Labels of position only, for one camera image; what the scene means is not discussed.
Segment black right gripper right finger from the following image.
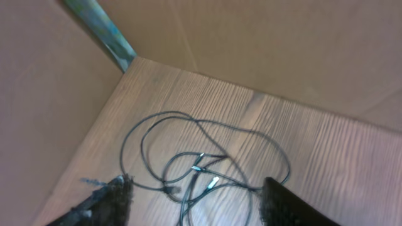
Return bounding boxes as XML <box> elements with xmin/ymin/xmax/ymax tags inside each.
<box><xmin>259</xmin><ymin>177</ymin><xmax>339</xmax><ymax>226</ymax></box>

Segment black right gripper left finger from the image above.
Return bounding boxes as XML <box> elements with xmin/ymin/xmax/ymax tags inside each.
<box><xmin>46</xmin><ymin>175</ymin><xmax>133</xmax><ymax>226</ymax></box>

